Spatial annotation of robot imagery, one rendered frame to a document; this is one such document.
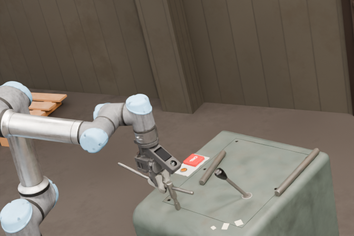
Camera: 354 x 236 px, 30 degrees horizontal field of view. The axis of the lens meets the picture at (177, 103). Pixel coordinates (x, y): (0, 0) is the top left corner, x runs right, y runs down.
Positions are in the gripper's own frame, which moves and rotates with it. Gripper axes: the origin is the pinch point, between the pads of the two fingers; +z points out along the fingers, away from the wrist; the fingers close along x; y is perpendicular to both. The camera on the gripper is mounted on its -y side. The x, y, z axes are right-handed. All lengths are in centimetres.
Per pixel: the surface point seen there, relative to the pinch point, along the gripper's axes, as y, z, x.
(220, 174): -19.0, -6.4, -8.1
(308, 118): 111, 133, -254
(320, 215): -34, 27, -39
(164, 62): 224, 86, -225
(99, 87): 323, 126, -229
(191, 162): 9.7, 6.1, -24.2
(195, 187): -1.0, 7.2, -13.1
